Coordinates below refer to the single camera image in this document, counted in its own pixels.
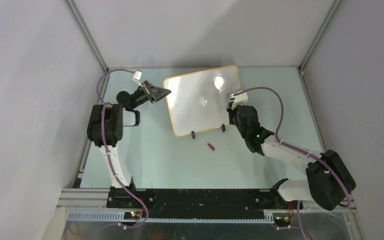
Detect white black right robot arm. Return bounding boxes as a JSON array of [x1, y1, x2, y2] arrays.
[[226, 105, 357, 211]]

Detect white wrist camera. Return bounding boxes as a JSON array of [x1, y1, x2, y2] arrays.
[[132, 69, 142, 86], [227, 91, 248, 110]]

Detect magenta marker cap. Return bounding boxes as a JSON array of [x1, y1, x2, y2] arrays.
[[207, 143, 215, 151]]

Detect yellow framed whiteboard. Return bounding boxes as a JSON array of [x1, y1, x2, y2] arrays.
[[163, 65, 241, 137]]

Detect grey slotted cable duct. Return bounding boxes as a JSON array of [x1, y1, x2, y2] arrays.
[[66, 211, 276, 224]]

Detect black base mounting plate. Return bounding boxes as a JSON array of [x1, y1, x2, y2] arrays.
[[106, 187, 302, 220]]

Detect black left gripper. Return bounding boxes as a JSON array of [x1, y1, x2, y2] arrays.
[[131, 81, 172, 110]]

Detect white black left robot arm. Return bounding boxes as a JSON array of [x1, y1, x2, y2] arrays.
[[86, 80, 172, 208]]

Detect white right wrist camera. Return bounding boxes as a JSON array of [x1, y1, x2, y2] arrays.
[[227, 91, 248, 110]]

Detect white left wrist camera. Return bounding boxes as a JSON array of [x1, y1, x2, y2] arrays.
[[132, 69, 142, 86]]

